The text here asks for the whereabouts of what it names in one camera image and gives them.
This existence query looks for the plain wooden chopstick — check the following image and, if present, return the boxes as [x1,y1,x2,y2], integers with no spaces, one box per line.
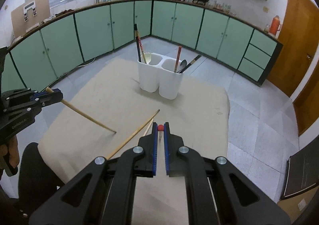
[45,86,117,134]

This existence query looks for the light bamboo chopstick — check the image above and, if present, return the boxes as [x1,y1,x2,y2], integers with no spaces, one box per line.
[106,109,160,160]

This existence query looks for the dark black chopstick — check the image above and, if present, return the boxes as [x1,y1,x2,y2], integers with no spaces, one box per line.
[178,55,202,73]

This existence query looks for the silver metal spoon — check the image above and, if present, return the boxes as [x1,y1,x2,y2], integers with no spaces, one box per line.
[177,60,187,73]

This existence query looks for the white plastic fork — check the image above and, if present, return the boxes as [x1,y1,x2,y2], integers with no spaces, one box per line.
[142,52,152,64]

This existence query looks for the bamboo chopstick red band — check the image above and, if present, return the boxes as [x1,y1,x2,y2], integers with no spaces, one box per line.
[174,46,182,73]

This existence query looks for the red patterned bamboo chopstick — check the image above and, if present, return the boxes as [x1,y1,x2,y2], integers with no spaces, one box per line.
[137,36,147,64]

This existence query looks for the green lower kitchen cabinets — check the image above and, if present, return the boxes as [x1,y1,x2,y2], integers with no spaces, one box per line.
[1,0,283,91]

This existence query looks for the person's left hand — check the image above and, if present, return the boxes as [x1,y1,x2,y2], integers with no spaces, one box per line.
[1,135,20,168]

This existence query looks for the white twin utensil holder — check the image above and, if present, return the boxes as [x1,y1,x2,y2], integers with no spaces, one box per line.
[137,54,184,100]

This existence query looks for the cardboard board with labels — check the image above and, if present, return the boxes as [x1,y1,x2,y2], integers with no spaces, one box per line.
[11,0,51,38]

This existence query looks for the black flat box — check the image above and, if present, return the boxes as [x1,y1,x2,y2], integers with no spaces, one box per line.
[281,148,318,200]

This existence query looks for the glass jars on counter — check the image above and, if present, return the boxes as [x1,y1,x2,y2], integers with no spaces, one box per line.
[209,0,232,14]

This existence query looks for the brown wooden door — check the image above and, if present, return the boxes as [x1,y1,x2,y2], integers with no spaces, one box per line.
[293,74,319,135]
[267,0,318,97]

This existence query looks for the orange thermos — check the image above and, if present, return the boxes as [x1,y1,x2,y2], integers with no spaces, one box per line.
[269,15,282,37]

